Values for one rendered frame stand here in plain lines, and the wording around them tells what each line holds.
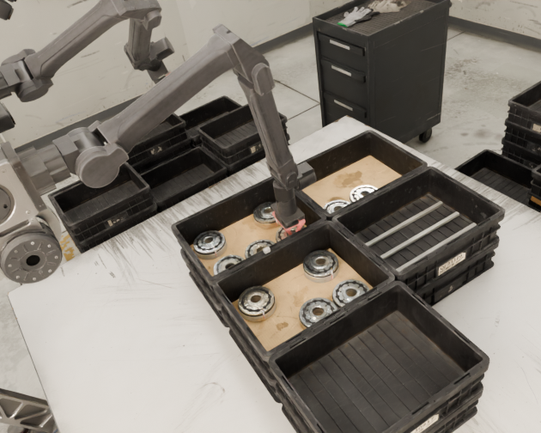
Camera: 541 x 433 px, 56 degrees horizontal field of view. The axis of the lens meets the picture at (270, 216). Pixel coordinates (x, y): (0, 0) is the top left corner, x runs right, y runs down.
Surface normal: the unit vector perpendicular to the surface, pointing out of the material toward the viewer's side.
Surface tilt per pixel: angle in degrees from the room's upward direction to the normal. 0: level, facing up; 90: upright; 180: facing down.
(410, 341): 0
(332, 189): 0
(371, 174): 0
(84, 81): 90
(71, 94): 90
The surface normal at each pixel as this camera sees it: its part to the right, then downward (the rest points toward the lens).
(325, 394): -0.15, -0.75
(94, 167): 0.58, 0.61
